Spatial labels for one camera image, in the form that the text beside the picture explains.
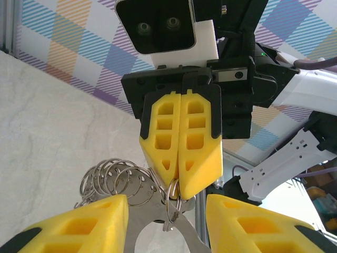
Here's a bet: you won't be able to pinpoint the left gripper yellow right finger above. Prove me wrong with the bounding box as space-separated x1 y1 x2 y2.
205 193 337 253

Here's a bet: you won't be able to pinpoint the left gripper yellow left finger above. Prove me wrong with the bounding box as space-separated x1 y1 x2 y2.
0 194 130 253

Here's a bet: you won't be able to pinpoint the large metal keyring with rings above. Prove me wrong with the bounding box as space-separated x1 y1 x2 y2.
74 157 211 253

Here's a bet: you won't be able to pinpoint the blurry coloured boxes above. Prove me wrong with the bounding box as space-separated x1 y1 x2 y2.
302 164 337 238

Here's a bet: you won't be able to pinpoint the aluminium frame post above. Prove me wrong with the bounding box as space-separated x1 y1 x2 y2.
196 188 209 239
0 0 23 55

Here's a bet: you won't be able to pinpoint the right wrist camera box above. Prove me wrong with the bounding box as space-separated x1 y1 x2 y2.
114 0 219 66

